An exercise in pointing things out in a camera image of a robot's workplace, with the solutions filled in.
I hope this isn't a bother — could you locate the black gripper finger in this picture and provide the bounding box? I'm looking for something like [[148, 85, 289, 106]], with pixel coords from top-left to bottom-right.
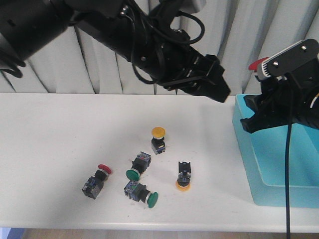
[[244, 94, 264, 114], [189, 54, 224, 86], [240, 111, 290, 133], [164, 76, 230, 103]]

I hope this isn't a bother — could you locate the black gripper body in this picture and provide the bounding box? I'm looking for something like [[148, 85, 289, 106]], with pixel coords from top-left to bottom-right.
[[261, 73, 319, 124], [139, 27, 207, 95]]

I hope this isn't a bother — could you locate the red push button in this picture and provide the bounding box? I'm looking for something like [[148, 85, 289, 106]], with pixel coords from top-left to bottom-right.
[[248, 57, 268, 76], [82, 164, 112, 199]]

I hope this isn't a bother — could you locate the yellow push button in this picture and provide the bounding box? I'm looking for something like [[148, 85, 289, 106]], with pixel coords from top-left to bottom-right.
[[151, 127, 166, 155], [175, 161, 191, 192]]

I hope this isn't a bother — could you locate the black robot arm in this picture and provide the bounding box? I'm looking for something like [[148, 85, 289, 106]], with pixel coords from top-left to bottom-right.
[[0, 0, 230, 102], [240, 73, 319, 133]]

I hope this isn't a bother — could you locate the light blue plastic box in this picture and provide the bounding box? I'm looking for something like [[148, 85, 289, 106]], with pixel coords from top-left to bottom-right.
[[232, 94, 319, 208]]

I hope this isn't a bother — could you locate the grey pleated curtain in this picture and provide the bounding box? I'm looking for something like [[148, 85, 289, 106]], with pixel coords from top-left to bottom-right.
[[0, 0, 319, 95]]

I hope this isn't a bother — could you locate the yellow push button upside down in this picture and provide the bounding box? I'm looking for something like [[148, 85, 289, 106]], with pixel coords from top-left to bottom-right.
[[175, 161, 191, 192]]

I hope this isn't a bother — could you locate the green push button upper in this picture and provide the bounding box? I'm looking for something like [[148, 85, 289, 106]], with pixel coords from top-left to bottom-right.
[[126, 152, 152, 181]]

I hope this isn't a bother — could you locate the green push button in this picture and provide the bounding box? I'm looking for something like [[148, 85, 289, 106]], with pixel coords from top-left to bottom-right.
[[124, 181, 159, 208], [126, 152, 152, 181]]

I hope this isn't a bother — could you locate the green push button lower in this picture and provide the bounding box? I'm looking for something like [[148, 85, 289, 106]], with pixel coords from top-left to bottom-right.
[[124, 181, 159, 208]]

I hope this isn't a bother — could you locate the red push button lying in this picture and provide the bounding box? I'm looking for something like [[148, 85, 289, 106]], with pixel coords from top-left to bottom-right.
[[82, 164, 112, 199]]

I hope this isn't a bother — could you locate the black camera cable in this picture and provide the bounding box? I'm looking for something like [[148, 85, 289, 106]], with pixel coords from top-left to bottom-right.
[[285, 73, 296, 239]]

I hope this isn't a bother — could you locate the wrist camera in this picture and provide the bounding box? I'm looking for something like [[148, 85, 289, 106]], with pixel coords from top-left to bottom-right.
[[256, 39, 319, 82]]

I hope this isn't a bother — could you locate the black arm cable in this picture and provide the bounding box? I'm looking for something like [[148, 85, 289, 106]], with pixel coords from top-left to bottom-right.
[[0, 4, 206, 85]]

